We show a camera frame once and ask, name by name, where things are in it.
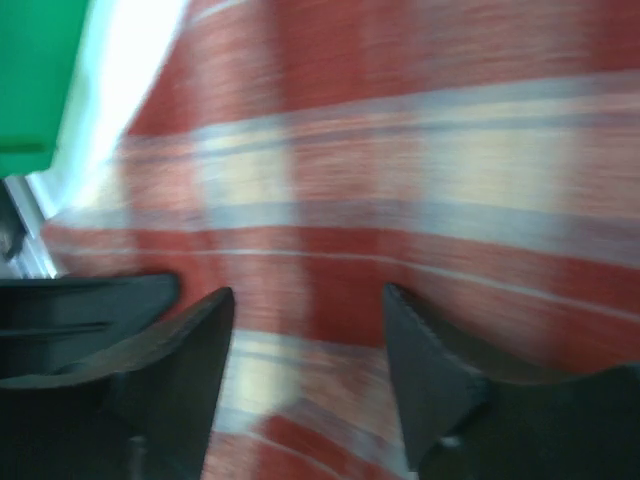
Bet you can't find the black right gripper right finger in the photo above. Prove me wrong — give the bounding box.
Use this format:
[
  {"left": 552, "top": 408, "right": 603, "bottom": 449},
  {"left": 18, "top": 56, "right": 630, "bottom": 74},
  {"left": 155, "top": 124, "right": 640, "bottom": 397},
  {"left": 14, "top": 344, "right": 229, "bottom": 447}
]
[{"left": 382, "top": 284, "right": 639, "bottom": 479}]

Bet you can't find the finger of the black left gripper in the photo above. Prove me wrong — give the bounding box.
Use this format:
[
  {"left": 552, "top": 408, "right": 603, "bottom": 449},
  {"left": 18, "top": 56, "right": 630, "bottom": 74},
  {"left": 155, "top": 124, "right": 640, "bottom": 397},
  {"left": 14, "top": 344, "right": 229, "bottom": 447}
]
[{"left": 1, "top": 273, "right": 180, "bottom": 378}]

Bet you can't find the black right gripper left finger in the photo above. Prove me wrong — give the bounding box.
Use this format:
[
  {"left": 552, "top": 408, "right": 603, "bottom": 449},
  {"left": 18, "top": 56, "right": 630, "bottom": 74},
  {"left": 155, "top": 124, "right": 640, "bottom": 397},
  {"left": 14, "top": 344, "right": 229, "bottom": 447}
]
[{"left": 1, "top": 287, "right": 235, "bottom": 479}]

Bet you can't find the red plaid skirt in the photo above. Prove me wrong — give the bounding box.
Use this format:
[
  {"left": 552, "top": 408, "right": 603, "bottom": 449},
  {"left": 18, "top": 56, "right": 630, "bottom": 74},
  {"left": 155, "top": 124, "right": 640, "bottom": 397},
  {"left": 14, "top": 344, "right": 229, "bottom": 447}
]
[{"left": 44, "top": 1, "right": 639, "bottom": 479}]

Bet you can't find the green plastic crate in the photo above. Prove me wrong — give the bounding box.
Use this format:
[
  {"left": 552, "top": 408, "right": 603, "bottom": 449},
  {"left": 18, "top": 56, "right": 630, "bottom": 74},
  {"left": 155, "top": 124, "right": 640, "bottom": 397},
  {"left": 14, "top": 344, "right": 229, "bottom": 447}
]
[{"left": 0, "top": 0, "right": 90, "bottom": 178}]

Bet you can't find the aluminium rail frame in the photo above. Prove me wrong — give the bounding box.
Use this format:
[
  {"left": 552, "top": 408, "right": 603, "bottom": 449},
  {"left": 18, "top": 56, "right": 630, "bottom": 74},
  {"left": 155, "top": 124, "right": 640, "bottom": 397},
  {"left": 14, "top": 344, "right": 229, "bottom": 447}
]
[{"left": 1, "top": 176, "right": 68, "bottom": 279}]

